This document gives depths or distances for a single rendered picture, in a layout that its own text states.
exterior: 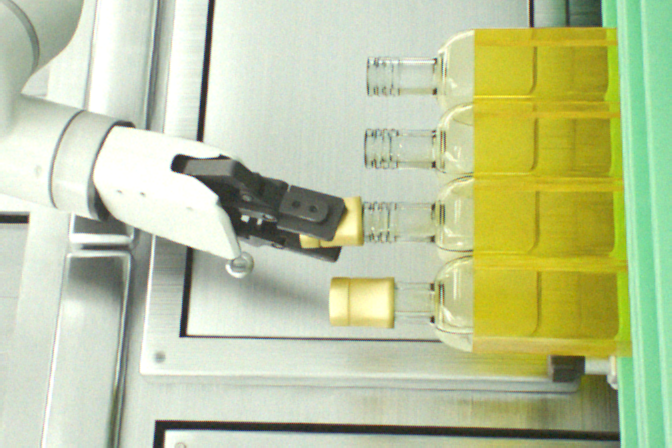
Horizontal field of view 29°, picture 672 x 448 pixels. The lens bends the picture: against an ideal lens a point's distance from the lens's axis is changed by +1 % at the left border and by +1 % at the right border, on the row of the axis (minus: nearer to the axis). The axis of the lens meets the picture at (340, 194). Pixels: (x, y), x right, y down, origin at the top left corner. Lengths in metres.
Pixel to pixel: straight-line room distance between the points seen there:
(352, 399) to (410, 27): 0.32
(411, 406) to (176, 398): 0.19
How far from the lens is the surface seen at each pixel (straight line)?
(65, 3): 0.97
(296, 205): 0.88
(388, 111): 1.08
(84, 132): 0.92
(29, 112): 0.94
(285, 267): 1.03
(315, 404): 1.03
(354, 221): 0.89
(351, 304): 0.87
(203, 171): 0.87
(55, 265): 1.10
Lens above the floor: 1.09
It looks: 4 degrees up
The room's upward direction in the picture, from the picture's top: 89 degrees counter-clockwise
